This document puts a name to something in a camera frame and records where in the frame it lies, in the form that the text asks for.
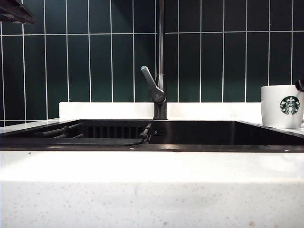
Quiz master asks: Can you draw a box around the black kitchen sink basin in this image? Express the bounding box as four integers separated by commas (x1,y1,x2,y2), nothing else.
0,119,304,152

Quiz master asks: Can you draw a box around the grey faucet lever handle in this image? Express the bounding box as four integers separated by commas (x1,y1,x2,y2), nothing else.
140,66,167,104

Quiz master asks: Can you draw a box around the black barred drain rack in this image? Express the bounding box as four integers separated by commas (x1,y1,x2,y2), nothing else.
34,123,152,145

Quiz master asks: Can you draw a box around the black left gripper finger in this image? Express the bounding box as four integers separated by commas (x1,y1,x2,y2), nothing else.
0,13,35,25
0,0,35,19

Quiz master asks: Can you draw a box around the white stone backsplash ledge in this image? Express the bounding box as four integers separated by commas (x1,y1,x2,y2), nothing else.
58,102,263,120

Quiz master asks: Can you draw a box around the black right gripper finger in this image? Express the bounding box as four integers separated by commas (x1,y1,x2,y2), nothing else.
294,79,304,93

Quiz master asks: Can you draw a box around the white Starbucks logo mug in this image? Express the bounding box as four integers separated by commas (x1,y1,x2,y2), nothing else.
260,85,304,129

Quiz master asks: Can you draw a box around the grey metal faucet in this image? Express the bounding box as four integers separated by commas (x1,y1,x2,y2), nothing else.
153,0,168,120

